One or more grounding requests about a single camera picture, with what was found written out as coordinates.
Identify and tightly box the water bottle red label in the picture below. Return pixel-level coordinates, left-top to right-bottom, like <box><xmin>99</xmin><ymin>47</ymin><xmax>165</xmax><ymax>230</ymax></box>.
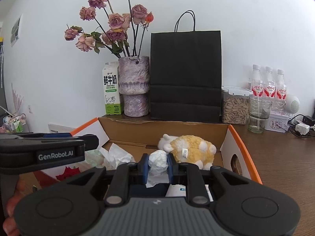
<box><xmin>263</xmin><ymin>66</ymin><xmax>276</xmax><ymax>100</ymax></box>
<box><xmin>276</xmin><ymin>69</ymin><xmax>287</xmax><ymax>100</ymax></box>
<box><xmin>250</xmin><ymin>65</ymin><xmax>264</xmax><ymax>97</ymax></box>

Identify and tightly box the right water bottle red label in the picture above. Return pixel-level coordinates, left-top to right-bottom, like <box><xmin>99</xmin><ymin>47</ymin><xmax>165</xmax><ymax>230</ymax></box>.
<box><xmin>276</xmin><ymin>69</ymin><xmax>287</xmax><ymax>100</ymax></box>

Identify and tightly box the clear container of seeds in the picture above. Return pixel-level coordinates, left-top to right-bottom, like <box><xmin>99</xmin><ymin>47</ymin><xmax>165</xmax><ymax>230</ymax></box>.
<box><xmin>221</xmin><ymin>86</ymin><xmax>253</xmax><ymax>125</ymax></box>

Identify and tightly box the yellow white plush sheep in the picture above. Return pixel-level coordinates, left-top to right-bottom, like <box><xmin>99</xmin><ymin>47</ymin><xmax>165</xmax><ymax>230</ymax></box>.
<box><xmin>157</xmin><ymin>134</ymin><xmax>217</xmax><ymax>170</ymax></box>

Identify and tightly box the white round speaker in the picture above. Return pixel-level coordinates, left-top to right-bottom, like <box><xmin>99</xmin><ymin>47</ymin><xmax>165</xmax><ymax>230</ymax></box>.
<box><xmin>284</xmin><ymin>94</ymin><xmax>300</xmax><ymax>114</ymax></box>

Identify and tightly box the middle water bottle red label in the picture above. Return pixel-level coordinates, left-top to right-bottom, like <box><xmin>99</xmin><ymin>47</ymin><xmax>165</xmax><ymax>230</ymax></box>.
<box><xmin>263</xmin><ymin>66</ymin><xmax>276</xmax><ymax>100</ymax></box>

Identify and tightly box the purple ceramic vase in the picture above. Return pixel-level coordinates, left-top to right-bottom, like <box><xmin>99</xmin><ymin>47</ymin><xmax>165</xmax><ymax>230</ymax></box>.
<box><xmin>118</xmin><ymin>56</ymin><xmax>149</xmax><ymax>118</ymax></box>

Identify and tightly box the white wall panel box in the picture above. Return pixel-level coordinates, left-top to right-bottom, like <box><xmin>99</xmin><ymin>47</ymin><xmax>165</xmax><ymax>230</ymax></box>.
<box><xmin>48</xmin><ymin>124</ymin><xmax>75</xmax><ymax>133</ymax></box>

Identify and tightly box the white green milk carton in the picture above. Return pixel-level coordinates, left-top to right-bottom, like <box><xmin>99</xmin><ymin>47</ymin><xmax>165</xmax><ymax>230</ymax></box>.
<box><xmin>102</xmin><ymin>61</ymin><xmax>123</xmax><ymax>115</ymax></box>

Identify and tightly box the left water bottle red label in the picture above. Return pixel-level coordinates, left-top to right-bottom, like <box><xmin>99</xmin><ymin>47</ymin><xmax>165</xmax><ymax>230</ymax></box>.
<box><xmin>250</xmin><ymin>65</ymin><xmax>264</xmax><ymax>97</ymax></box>

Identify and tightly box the white packet in box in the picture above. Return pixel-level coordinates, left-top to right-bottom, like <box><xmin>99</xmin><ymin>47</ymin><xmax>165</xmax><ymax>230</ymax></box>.
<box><xmin>166</xmin><ymin>184</ymin><xmax>213</xmax><ymax>202</ymax></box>

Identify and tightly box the dried pink roses bouquet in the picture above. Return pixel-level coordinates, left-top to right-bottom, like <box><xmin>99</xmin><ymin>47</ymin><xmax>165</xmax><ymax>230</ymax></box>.
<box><xmin>64</xmin><ymin>0</ymin><xmax>154</xmax><ymax>58</ymax></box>

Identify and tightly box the black paper bag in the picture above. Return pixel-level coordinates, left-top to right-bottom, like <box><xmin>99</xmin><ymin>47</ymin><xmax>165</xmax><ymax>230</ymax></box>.
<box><xmin>149</xmin><ymin>24</ymin><xmax>222</xmax><ymax>123</ymax></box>

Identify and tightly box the person's left hand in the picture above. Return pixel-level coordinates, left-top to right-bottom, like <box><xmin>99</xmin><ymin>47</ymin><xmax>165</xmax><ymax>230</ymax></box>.
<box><xmin>3</xmin><ymin>179</ymin><xmax>26</xmax><ymax>236</ymax></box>

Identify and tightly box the white tin box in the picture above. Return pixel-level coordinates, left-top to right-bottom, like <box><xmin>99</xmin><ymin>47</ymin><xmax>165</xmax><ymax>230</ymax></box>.
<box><xmin>264</xmin><ymin>111</ymin><xmax>289</xmax><ymax>133</ymax></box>

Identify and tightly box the clear drinking glass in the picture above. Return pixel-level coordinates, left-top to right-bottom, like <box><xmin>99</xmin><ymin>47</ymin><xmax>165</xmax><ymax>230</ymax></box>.
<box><xmin>248</xmin><ymin>96</ymin><xmax>272</xmax><ymax>134</ymax></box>

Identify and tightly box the white power adapter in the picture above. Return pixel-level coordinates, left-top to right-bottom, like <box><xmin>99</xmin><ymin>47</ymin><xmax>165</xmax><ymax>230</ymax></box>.
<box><xmin>295</xmin><ymin>123</ymin><xmax>310</xmax><ymax>135</ymax></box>

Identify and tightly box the crumpled white paper in box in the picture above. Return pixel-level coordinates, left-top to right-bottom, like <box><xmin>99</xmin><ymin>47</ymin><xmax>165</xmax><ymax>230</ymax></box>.
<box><xmin>99</xmin><ymin>143</ymin><xmax>135</xmax><ymax>171</ymax></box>

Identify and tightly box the red orange cardboard box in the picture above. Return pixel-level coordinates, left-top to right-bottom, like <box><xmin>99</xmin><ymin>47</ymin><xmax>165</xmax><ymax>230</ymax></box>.
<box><xmin>31</xmin><ymin>117</ymin><xmax>263</xmax><ymax>190</ymax></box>

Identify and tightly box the white tissue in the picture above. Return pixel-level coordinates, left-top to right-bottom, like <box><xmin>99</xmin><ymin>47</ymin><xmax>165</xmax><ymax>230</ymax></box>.
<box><xmin>146</xmin><ymin>150</ymin><xmax>169</xmax><ymax>188</ymax></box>

